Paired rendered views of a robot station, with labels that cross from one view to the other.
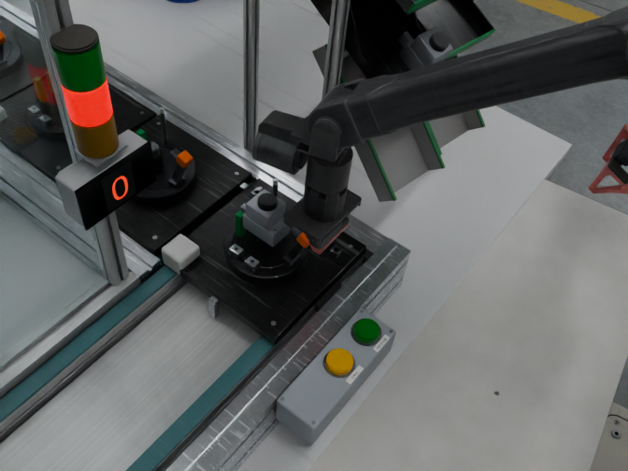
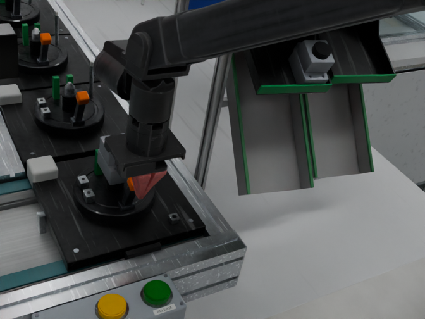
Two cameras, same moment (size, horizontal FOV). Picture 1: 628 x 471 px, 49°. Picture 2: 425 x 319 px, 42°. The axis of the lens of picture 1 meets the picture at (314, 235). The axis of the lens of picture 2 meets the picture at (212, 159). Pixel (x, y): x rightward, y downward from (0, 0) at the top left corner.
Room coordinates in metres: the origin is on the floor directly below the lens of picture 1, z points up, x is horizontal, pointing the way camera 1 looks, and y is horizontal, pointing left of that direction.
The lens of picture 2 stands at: (0.09, -0.33, 1.62)
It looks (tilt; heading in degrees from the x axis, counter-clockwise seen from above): 37 degrees down; 21
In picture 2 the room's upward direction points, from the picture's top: 12 degrees clockwise
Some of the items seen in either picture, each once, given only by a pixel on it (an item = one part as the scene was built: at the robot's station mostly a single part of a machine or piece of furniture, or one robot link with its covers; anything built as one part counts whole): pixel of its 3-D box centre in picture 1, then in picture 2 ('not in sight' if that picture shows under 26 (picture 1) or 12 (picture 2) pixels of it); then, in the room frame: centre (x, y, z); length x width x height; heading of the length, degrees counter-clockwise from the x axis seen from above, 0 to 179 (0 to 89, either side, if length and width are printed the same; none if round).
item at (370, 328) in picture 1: (366, 332); (156, 293); (0.57, -0.10, 0.96); 0.04 x 0.04 x 0.02
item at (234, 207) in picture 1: (265, 254); (114, 199); (0.70, 0.08, 0.96); 0.24 x 0.24 x 0.02; 57
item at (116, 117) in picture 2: (153, 159); (69, 99); (0.84, 0.29, 1.01); 0.24 x 0.24 x 0.13; 57
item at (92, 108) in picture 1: (87, 96); not in sight; (0.61, 0.28, 1.33); 0.05 x 0.05 x 0.05
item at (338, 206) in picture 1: (324, 197); (147, 133); (0.64, -0.01, 1.17); 0.10 x 0.07 x 0.07; 147
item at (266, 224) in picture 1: (262, 211); (114, 151); (0.71, 0.08, 1.06); 0.08 x 0.04 x 0.07; 57
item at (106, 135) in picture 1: (94, 129); not in sight; (0.61, 0.28, 1.28); 0.05 x 0.05 x 0.05
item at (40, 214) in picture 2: (213, 306); (41, 222); (0.60, 0.14, 0.95); 0.01 x 0.01 x 0.04; 57
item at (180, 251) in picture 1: (180, 254); (42, 172); (0.67, 0.21, 0.97); 0.05 x 0.05 x 0.04; 57
